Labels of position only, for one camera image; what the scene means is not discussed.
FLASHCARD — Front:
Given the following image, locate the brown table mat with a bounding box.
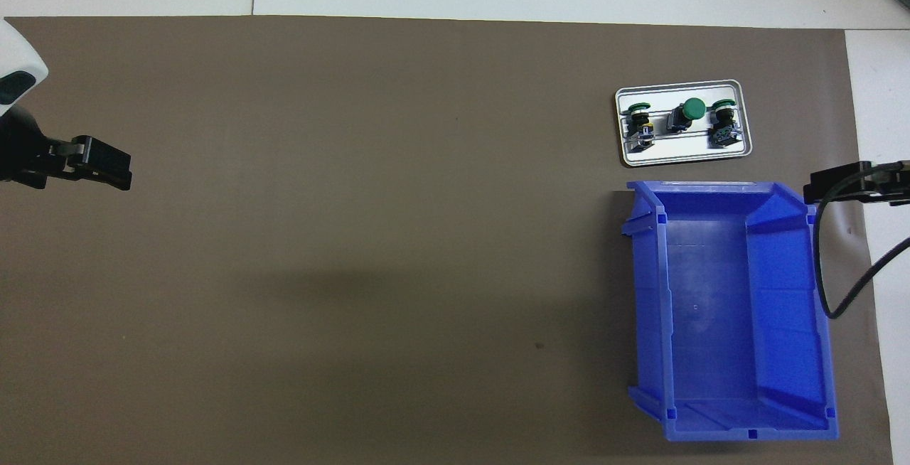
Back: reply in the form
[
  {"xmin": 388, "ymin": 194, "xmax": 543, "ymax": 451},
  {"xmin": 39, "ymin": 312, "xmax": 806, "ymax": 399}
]
[{"xmin": 0, "ymin": 16, "xmax": 893, "ymax": 465}]

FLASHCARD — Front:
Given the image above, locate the green push button switch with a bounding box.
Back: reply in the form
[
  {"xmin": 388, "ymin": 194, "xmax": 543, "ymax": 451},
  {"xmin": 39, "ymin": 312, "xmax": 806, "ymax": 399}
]
[
  {"xmin": 628, "ymin": 100, "xmax": 656, "ymax": 150},
  {"xmin": 667, "ymin": 97, "xmax": 707, "ymax": 134},
  {"xmin": 708, "ymin": 99, "xmax": 741, "ymax": 149}
]

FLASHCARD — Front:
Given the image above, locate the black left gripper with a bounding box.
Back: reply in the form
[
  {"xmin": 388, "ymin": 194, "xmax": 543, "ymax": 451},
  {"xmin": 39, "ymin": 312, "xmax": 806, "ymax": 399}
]
[{"xmin": 0, "ymin": 106, "xmax": 133, "ymax": 191}]

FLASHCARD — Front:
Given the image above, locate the blue plastic storage bin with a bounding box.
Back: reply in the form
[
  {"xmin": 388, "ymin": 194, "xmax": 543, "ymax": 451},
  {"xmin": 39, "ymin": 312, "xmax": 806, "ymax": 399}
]
[{"xmin": 621, "ymin": 181, "xmax": 840, "ymax": 443}]

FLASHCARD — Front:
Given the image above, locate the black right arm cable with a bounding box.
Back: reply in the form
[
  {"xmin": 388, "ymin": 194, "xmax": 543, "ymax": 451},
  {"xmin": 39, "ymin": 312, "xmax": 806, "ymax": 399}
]
[{"xmin": 816, "ymin": 161, "xmax": 910, "ymax": 320}]

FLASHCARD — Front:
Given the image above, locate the silver metal tray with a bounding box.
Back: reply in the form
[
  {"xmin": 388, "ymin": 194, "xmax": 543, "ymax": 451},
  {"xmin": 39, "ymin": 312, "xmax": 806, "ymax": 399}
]
[{"xmin": 614, "ymin": 80, "xmax": 753, "ymax": 166}]

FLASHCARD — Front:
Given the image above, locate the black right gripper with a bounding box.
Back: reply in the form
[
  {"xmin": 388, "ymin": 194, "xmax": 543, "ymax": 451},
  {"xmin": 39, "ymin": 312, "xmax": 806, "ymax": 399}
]
[{"xmin": 803, "ymin": 159, "xmax": 910, "ymax": 204}]

